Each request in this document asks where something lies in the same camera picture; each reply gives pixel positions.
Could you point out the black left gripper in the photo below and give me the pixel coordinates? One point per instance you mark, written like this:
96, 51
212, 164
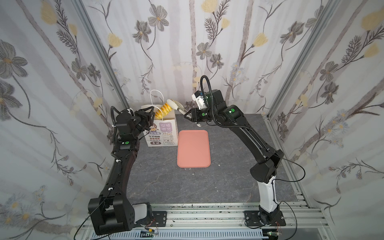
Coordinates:
144, 117

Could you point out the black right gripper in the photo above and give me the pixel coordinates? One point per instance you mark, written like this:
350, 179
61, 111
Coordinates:
193, 114

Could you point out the long striped bread loaf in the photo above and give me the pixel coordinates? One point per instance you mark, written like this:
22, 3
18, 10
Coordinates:
162, 111

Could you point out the white printed paper bag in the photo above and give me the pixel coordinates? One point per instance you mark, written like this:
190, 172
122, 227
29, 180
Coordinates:
165, 132

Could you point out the metal food tongs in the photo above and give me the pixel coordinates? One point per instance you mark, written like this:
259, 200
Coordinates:
175, 105

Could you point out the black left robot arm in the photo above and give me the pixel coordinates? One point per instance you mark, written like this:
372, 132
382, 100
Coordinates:
111, 212

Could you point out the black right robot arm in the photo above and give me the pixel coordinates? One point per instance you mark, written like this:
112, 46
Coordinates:
212, 107

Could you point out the pink tray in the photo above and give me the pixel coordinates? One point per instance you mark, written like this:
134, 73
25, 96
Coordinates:
193, 149

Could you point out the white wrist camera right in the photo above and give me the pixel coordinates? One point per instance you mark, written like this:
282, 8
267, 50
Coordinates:
199, 100

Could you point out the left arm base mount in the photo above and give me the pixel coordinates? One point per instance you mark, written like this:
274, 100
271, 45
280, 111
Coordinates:
153, 220

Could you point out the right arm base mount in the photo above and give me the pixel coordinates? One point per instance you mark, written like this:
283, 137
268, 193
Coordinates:
255, 219

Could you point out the white ventilated cable duct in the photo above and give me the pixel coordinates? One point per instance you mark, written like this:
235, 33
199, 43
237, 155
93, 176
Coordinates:
202, 234

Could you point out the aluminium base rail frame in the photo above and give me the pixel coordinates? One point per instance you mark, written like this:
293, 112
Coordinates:
303, 221

